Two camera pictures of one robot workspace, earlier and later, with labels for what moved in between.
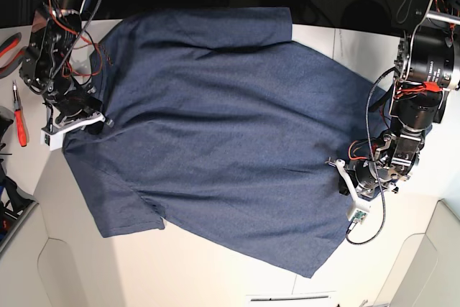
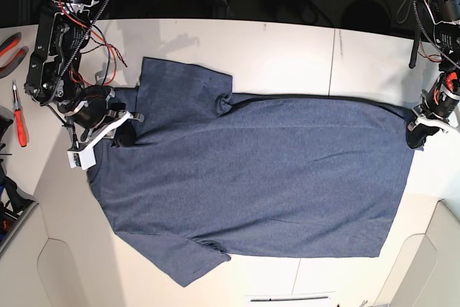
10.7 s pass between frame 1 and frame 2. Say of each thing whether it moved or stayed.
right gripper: moved
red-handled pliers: stayed
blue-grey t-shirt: moved
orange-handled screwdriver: stayed
